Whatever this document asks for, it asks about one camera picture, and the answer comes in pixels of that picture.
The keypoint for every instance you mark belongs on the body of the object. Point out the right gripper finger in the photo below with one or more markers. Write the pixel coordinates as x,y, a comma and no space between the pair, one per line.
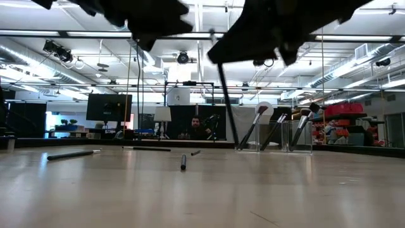
246,35

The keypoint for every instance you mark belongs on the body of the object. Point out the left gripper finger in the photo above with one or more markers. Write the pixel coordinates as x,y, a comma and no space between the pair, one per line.
158,16

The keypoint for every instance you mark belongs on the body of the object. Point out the long black makeup brush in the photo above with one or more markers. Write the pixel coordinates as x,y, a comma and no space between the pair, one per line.
228,104

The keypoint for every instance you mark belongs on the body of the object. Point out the brown-bristle fan makeup brush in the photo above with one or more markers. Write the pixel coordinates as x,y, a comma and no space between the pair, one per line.
263,110

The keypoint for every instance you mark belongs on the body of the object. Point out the thin black makeup brush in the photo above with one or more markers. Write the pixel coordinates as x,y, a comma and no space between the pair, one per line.
243,144
183,163
155,149
273,133

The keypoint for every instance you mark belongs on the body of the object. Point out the large powder brush silver ferrule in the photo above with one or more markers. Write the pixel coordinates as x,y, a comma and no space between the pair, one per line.
302,123

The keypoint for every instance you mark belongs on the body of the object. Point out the clear acrylic brush organizer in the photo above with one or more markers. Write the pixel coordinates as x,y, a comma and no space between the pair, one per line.
308,142

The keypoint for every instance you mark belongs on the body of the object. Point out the short black makeup brush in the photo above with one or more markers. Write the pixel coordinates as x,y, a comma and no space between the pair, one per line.
195,153

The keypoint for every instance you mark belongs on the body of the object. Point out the white hanging sheet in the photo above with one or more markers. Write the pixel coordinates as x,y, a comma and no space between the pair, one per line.
243,114

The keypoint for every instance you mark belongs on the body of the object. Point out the black partition panel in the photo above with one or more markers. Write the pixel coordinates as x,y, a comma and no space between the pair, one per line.
221,111

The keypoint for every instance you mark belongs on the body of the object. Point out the white sign box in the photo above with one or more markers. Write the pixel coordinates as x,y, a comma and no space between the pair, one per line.
178,96

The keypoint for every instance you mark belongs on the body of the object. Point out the black tripod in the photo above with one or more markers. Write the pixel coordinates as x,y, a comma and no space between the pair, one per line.
213,119

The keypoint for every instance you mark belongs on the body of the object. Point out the white table lamp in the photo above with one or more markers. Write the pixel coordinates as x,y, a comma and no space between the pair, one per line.
162,114

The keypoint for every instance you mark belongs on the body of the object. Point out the large red bin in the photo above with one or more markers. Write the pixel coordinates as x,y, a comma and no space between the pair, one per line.
345,109

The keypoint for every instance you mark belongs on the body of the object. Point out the person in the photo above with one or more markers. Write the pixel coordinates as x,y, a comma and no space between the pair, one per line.
196,123

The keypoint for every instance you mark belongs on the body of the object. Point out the black TV monitor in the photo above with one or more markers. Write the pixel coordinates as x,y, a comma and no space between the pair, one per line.
109,107

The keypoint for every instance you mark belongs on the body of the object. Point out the shelf with orange bins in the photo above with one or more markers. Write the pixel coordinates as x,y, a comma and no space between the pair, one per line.
348,115

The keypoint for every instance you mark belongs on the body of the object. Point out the blue planter box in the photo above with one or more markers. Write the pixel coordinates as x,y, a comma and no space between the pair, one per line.
69,128

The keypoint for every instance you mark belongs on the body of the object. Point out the black cabinet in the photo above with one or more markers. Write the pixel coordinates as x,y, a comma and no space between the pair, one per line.
31,120

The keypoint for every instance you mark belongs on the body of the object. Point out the grey cylinder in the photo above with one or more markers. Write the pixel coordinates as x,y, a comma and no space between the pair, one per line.
10,144

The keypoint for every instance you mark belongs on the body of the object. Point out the black overhead camera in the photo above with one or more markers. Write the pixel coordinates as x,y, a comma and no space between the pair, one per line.
257,62

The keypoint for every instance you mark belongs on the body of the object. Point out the black ceiling camera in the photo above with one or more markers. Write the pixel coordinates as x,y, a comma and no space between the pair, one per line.
383,62
61,54

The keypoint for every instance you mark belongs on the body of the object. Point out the black rack frame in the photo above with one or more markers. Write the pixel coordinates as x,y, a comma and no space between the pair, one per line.
189,83

